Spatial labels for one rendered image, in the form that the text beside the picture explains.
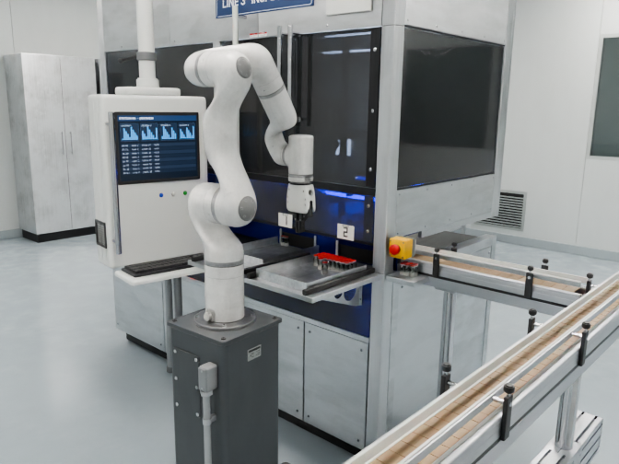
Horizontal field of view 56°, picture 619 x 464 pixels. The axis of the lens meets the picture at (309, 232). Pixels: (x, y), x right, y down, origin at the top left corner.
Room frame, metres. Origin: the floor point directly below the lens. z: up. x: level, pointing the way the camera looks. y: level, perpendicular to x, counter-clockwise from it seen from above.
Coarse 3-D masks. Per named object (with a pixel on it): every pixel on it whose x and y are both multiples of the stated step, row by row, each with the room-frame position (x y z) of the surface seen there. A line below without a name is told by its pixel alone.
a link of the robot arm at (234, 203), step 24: (216, 72) 1.63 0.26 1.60; (240, 72) 1.62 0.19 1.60; (216, 96) 1.63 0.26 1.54; (240, 96) 1.66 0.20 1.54; (216, 120) 1.65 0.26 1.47; (216, 144) 1.65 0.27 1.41; (216, 168) 1.64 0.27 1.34; (240, 168) 1.68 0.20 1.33; (216, 192) 1.66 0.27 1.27; (240, 192) 1.63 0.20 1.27; (216, 216) 1.65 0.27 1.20; (240, 216) 1.62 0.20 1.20
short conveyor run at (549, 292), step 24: (432, 264) 2.14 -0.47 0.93; (456, 264) 2.14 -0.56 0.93; (480, 264) 2.04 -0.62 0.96; (504, 264) 2.04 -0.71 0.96; (456, 288) 2.07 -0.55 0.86; (480, 288) 2.01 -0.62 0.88; (504, 288) 1.95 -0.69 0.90; (528, 288) 1.88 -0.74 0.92; (552, 288) 1.85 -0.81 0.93; (576, 288) 1.86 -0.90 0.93; (552, 312) 1.83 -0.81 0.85
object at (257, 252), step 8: (256, 240) 2.56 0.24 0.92; (264, 240) 2.59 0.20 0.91; (272, 240) 2.63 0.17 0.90; (248, 248) 2.52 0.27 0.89; (256, 248) 2.55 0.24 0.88; (264, 248) 2.55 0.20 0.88; (272, 248) 2.56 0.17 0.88; (280, 248) 2.56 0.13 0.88; (288, 248) 2.56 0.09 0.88; (296, 248) 2.56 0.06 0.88; (312, 248) 2.45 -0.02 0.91; (248, 256) 2.29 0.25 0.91; (256, 256) 2.40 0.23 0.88; (264, 256) 2.41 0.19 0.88; (272, 256) 2.41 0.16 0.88; (280, 256) 2.31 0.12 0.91; (288, 256) 2.34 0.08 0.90; (256, 264) 2.26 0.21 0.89
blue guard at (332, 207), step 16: (208, 176) 2.87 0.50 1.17; (256, 192) 2.64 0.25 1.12; (272, 192) 2.57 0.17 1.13; (320, 192) 2.38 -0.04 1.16; (336, 192) 2.32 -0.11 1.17; (272, 208) 2.57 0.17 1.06; (320, 208) 2.38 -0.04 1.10; (336, 208) 2.32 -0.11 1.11; (352, 208) 2.27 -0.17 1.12; (368, 208) 2.21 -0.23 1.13; (320, 224) 2.38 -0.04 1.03; (336, 224) 2.32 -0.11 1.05; (352, 224) 2.27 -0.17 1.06; (368, 224) 2.21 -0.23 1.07; (368, 240) 2.21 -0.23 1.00
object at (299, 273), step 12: (276, 264) 2.17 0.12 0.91; (288, 264) 2.22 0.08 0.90; (300, 264) 2.27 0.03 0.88; (312, 264) 2.28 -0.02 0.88; (264, 276) 2.07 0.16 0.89; (276, 276) 2.02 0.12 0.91; (288, 276) 2.11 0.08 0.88; (300, 276) 2.11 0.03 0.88; (312, 276) 2.11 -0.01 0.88; (324, 276) 2.12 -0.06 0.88; (336, 276) 2.04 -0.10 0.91; (300, 288) 1.94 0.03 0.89
